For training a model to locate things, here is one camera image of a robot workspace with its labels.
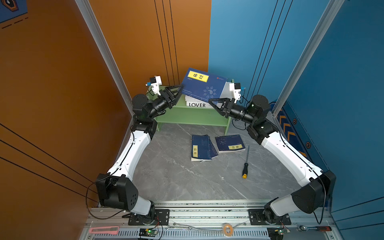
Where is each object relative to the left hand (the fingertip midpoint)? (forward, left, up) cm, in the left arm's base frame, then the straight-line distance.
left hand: (185, 88), depth 62 cm
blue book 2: (-1, -9, -47) cm, 48 cm away
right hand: (-6, -10, -3) cm, 12 cm away
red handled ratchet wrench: (-44, -55, -46) cm, 84 cm away
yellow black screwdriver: (-18, -33, -46) cm, 59 cm away
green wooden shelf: (+14, +7, -29) cm, 33 cm away
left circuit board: (-45, +18, -50) cm, 70 cm away
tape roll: (-46, -20, -49) cm, 70 cm away
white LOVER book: (+11, -6, -18) cm, 22 cm away
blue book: (+3, -27, -46) cm, 54 cm away
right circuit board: (-45, -44, -50) cm, 80 cm away
